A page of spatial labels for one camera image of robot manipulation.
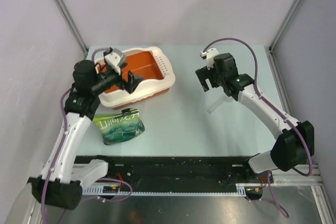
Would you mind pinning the orange and cream litter box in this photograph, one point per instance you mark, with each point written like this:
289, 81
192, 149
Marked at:
151, 64

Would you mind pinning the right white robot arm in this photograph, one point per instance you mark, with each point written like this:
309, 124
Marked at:
294, 140

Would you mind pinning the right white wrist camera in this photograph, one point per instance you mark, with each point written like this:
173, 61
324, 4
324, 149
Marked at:
209, 55

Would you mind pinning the aluminium frame post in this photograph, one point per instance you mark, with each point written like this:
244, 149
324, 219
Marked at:
289, 17
71, 25

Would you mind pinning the left aluminium frame post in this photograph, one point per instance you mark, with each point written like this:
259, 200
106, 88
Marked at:
71, 25

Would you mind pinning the clear plastic scoop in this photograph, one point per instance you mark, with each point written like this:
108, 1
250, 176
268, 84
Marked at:
218, 102

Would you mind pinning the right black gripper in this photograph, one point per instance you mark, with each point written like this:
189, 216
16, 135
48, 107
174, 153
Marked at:
203, 74

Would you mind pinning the right aluminium frame post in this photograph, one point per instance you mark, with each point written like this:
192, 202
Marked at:
289, 17

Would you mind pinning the green litter bag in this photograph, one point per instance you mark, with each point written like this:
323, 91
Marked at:
121, 127

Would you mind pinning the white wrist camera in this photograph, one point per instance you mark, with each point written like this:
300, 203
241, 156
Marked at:
209, 55
115, 59

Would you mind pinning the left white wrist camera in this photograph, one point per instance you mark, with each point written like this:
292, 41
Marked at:
115, 59

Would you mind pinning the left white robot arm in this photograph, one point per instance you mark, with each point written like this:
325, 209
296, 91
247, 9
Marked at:
57, 185

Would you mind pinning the aluminium side rail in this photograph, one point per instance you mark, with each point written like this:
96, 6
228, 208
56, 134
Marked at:
315, 181

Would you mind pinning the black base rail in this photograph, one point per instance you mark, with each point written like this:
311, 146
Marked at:
174, 174

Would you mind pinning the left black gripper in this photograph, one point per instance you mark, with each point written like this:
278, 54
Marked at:
132, 83

